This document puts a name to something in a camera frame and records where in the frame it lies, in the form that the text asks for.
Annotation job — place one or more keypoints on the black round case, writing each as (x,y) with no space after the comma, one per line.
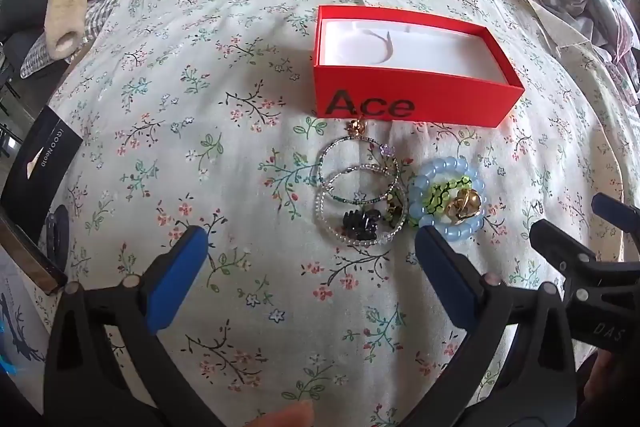
(59,237)

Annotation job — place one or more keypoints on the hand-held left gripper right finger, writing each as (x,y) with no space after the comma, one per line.
(445,277)

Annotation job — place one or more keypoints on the person's left hand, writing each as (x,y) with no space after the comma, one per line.
(285,417)

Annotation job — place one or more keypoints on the person's right hand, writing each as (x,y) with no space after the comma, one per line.
(607,382)

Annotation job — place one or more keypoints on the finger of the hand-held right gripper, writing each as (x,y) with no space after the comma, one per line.
(560,242)
(617,212)

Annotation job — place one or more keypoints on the white paper blue print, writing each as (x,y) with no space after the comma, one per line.
(17,332)

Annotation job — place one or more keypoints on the grey crumpled clothes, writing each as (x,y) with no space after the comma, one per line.
(590,2)

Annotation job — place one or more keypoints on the floral bedsheet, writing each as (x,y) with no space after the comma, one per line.
(250,157)

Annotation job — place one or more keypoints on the red cardboard box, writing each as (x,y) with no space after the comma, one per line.
(425,89)

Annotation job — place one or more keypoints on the black hair claw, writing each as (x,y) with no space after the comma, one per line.
(361,222)

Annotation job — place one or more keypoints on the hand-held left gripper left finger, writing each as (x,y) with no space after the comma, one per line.
(177,277)

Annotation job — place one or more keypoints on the black phone box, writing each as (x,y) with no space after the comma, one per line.
(42,162)

